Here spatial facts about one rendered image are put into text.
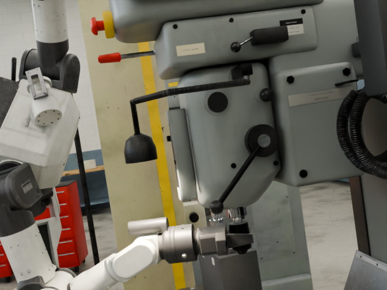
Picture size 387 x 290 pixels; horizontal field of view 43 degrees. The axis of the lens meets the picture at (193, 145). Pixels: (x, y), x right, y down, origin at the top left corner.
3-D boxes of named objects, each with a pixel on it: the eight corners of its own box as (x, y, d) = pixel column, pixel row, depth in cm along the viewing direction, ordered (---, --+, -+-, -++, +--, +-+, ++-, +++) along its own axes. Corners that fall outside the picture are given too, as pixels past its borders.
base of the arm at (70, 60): (28, 97, 150) (11, 80, 139) (41, 60, 153) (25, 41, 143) (74, 104, 147) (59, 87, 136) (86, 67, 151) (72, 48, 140)
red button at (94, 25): (91, 34, 107) (88, 15, 107) (92, 37, 111) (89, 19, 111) (106, 32, 108) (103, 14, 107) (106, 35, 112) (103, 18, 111)
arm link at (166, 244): (179, 268, 114) (131, 273, 115) (183, 252, 124) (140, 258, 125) (171, 221, 112) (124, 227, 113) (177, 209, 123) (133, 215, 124)
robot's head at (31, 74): (36, 117, 123) (27, 100, 116) (29, 90, 127) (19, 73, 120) (60, 109, 124) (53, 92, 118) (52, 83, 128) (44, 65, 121)
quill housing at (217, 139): (207, 217, 104) (184, 68, 102) (190, 203, 124) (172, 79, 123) (291, 202, 107) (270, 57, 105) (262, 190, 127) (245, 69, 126)
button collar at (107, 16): (106, 35, 107) (101, 8, 106) (106, 41, 113) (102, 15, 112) (114, 34, 107) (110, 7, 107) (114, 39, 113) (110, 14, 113)
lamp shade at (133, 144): (120, 163, 110) (116, 136, 110) (148, 158, 114) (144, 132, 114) (133, 163, 104) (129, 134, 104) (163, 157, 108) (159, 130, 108)
